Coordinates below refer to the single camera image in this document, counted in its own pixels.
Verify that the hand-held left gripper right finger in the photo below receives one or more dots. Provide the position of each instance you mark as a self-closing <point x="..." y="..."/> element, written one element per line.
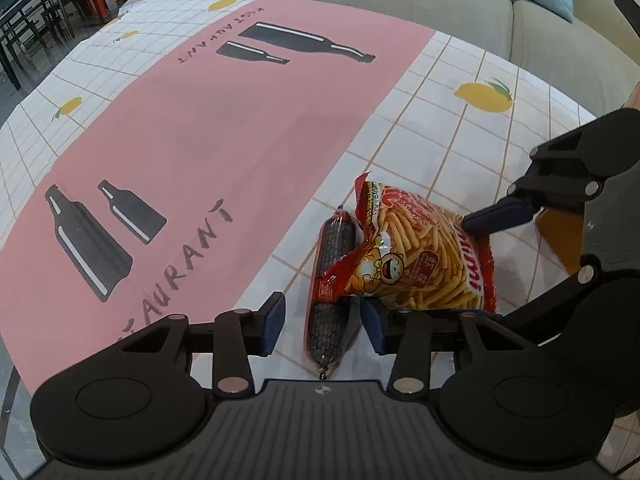
<point x="372" y="327"/>

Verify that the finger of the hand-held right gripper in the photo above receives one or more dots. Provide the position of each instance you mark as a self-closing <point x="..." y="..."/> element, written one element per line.
<point x="500" y="217"/>
<point x="560" y="295"/>

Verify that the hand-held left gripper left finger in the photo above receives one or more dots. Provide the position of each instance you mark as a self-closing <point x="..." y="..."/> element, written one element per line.
<point x="272" y="325"/>

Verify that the red potato stick snack packet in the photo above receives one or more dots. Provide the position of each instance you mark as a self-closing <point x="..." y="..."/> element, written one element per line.
<point x="425" y="252"/>

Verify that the dark sausage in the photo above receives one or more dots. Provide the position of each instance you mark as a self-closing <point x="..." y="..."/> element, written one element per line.
<point x="335" y="242"/>

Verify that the pink and white printed tablecloth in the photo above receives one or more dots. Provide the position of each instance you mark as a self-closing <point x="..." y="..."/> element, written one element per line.
<point x="225" y="135"/>

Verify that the black dining chair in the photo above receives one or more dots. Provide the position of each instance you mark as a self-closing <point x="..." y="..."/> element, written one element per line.
<point x="30" y="30"/>

